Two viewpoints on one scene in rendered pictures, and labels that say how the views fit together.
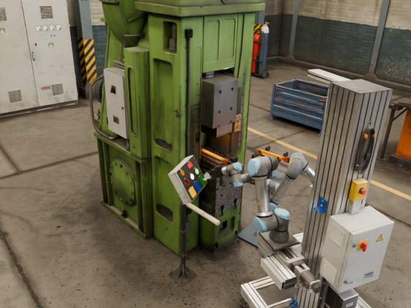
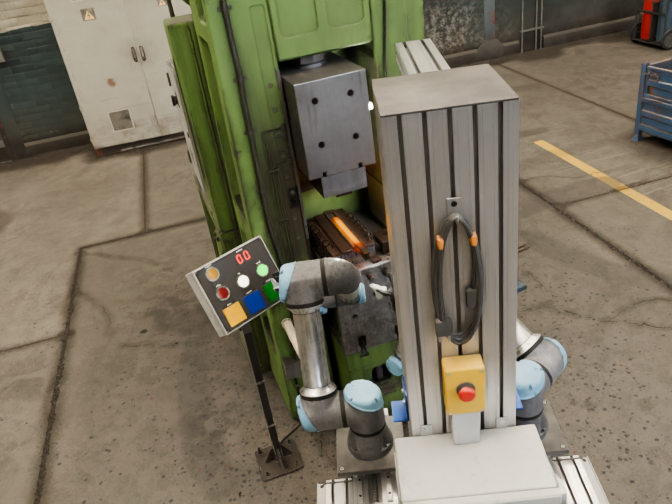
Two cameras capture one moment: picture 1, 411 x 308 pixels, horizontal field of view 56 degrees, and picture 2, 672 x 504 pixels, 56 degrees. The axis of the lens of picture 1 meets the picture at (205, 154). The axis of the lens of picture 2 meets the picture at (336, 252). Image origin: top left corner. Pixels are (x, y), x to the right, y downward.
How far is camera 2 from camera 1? 1.66 m
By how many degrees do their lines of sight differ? 25
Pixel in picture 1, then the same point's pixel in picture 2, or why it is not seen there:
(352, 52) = not seen: outside the picture
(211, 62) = (300, 34)
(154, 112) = (224, 143)
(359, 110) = (399, 166)
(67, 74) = not seen: hidden behind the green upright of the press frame
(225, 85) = (326, 85)
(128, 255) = (213, 402)
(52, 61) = not seen: hidden behind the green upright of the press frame
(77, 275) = (121, 423)
